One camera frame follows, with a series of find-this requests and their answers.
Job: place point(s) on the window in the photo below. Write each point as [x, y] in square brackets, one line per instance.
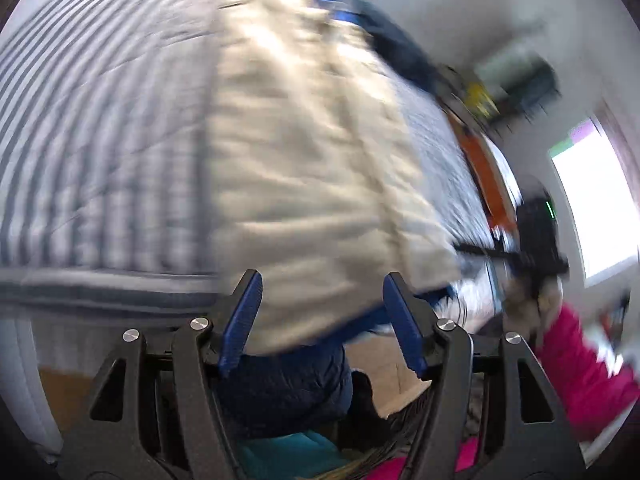
[595, 195]

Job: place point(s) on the yellow box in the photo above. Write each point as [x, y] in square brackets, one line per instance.
[480, 99]

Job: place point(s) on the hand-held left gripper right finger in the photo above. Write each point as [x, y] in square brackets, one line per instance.
[402, 325]

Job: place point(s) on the blue and cream jacket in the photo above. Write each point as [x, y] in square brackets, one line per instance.
[310, 160]

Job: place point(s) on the dark hanging clothes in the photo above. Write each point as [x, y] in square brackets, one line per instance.
[537, 85]

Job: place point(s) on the person's right hand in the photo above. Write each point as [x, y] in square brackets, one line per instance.
[530, 307]

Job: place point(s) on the black clothes rack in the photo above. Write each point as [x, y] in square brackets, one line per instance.
[520, 75]

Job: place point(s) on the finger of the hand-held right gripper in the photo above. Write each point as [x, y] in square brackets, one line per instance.
[485, 254]

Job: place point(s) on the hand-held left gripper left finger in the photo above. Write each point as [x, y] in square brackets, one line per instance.
[242, 320]

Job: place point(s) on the teal cloth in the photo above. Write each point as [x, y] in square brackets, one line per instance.
[290, 455]

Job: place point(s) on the orange covered stool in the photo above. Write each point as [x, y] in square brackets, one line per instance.
[487, 175]

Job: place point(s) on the blue white striped quilt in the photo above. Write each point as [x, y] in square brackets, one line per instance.
[110, 135]

